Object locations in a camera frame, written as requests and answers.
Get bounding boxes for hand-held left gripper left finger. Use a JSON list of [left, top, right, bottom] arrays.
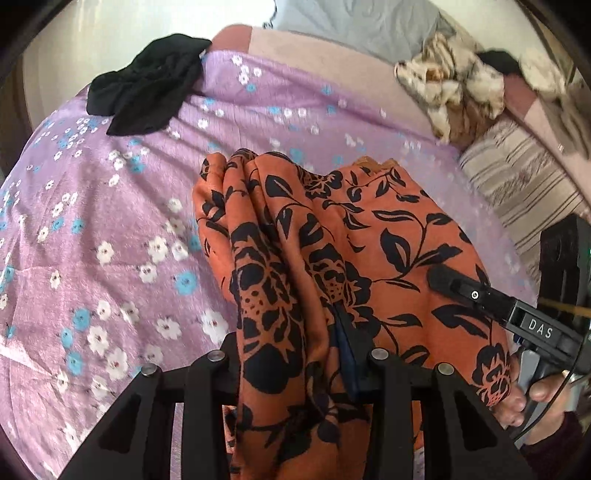
[[60, 330, 243, 480]]

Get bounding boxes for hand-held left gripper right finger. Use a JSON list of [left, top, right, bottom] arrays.
[[336, 316, 532, 480]]

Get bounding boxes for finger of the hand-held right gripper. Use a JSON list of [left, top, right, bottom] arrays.
[[427, 264, 515, 326]]

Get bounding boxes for orange black floral cloth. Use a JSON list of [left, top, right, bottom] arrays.
[[191, 148, 520, 480]]

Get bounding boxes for person's right forearm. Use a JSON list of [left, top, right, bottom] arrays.
[[522, 411, 585, 480]]

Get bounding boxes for person's right hand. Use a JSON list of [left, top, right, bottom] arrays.
[[496, 374, 578, 448]]

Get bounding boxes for striped beige pillow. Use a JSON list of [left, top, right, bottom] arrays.
[[459, 120, 591, 264]]

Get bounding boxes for orange garment with lace trim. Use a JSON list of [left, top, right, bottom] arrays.
[[355, 156, 402, 169]]

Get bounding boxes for purple floral bedsheet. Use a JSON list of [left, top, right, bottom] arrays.
[[0, 48, 539, 480]]

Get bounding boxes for white fuzzy cloth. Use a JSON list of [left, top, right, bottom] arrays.
[[519, 46, 568, 99]]

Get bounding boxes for beige patterned cloth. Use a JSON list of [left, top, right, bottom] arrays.
[[393, 32, 506, 144]]

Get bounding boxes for small dark cloth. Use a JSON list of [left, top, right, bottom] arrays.
[[475, 50, 525, 77]]

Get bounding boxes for grey-blue cloth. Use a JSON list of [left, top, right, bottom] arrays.
[[263, 0, 455, 63]]

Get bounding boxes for pink mattress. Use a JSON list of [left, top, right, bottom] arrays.
[[210, 24, 591, 155]]

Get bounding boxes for black cable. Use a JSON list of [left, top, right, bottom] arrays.
[[510, 318, 591, 444]]

